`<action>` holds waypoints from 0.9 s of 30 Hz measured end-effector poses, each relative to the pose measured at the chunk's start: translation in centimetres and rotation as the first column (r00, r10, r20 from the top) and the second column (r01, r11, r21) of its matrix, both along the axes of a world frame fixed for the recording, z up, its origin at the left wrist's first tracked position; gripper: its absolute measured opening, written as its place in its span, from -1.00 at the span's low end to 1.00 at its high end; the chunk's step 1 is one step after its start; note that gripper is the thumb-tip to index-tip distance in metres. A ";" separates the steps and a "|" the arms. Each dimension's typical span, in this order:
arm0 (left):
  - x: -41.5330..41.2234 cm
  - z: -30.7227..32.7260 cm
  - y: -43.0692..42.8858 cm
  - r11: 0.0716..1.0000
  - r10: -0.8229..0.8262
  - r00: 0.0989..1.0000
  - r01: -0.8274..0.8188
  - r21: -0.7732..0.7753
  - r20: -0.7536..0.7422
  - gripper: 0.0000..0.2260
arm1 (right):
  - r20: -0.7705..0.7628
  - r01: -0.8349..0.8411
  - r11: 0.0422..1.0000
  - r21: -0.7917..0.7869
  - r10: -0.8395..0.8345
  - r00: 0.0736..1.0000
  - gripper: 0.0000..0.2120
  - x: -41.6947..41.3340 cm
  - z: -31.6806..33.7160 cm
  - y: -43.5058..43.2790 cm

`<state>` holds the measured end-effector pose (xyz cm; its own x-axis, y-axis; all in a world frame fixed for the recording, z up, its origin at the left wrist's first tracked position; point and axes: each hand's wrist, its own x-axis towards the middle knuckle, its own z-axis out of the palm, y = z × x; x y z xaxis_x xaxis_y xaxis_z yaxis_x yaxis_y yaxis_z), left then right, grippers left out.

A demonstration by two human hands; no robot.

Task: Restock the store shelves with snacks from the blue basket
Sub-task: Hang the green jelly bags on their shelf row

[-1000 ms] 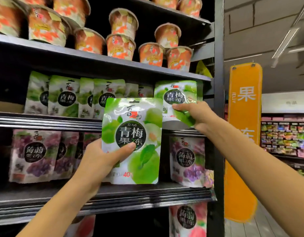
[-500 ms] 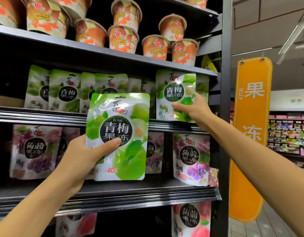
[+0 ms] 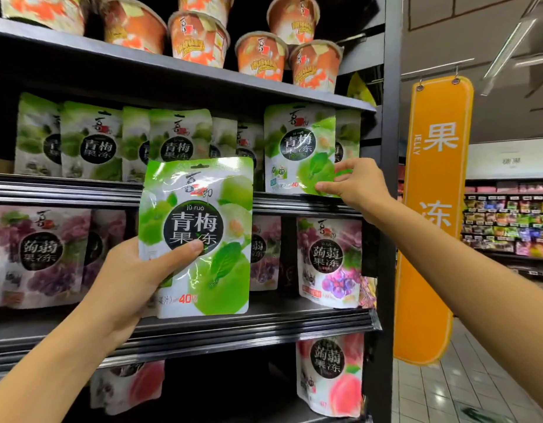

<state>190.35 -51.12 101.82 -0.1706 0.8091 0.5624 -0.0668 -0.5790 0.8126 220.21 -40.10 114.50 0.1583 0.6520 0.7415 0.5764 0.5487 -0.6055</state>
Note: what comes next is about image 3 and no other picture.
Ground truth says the green floor sticker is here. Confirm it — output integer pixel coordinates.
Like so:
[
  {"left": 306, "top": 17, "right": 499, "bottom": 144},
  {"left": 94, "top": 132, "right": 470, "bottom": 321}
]
[{"left": 455, "top": 401, "right": 512, "bottom": 423}]

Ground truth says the person's right hand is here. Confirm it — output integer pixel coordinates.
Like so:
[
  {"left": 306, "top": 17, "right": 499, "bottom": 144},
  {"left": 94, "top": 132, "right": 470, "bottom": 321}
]
[{"left": 314, "top": 157, "right": 394, "bottom": 225}]

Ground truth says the green jelly bag black label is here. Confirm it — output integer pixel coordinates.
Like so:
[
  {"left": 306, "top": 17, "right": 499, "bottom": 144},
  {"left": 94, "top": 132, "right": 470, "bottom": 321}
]
[
  {"left": 263, "top": 102, "right": 337, "bottom": 197},
  {"left": 137, "top": 156, "right": 255, "bottom": 320}
]

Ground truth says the yellow green pack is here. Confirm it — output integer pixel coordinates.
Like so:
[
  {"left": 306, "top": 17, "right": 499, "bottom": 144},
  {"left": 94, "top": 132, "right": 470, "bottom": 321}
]
[{"left": 346, "top": 72, "right": 378, "bottom": 107}]

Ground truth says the white header board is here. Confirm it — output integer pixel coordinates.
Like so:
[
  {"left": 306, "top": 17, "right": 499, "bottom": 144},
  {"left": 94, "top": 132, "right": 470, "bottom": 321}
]
[{"left": 466, "top": 137, "right": 543, "bottom": 181}]

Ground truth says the row of green plum pouches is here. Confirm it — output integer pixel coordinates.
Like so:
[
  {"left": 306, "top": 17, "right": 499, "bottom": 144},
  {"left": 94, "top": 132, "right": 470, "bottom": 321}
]
[{"left": 14, "top": 92, "right": 362, "bottom": 197}]

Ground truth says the row of orange jelly tubs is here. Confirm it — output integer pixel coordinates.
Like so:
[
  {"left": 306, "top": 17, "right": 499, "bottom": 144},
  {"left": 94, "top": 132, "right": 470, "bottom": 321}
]
[{"left": 0, "top": 0, "right": 345, "bottom": 95}]

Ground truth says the person's left forearm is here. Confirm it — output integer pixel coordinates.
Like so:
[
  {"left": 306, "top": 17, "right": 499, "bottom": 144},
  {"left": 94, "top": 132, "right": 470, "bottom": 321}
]
[{"left": 0, "top": 299, "right": 136, "bottom": 423}]

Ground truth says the person's left hand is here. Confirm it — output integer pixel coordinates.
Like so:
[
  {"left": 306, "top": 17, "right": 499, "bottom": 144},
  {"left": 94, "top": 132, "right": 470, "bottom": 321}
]
[{"left": 79, "top": 236, "right": 205, "bottom": 348}]

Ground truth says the person's right forearm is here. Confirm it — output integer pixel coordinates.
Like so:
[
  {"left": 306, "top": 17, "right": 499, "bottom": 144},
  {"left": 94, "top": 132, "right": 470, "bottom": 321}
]
[{"left": 364, "top": 196, "right": 543, "bottom": 415}]

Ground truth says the ceiling light strip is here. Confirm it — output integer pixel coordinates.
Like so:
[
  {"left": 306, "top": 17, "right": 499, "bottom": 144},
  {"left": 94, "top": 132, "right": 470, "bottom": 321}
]
[
  {"left": 479, "top": 16, "right": 541, "bottom": 98},
  {"left": 513, "top": 51, "right": 543, "bottom": 69}
]

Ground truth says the row of purple jelly packs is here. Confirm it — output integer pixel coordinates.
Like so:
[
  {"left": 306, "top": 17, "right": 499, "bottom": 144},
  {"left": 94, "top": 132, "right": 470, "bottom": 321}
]
[{"left": 0, "top": 204, "right": 365, "bottom": 311}]

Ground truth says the orange hanging sign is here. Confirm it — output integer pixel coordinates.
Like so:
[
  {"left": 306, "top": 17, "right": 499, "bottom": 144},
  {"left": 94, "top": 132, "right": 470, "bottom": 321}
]
[{"left": 392, "top": 75, "right": 475, "bottom": 367}]

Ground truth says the black low shelf rack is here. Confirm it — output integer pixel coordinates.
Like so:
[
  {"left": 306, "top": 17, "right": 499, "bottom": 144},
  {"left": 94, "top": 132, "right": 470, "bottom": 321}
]
[{"left": 0, "top": 0, "right": 404, "bottom": 423}]

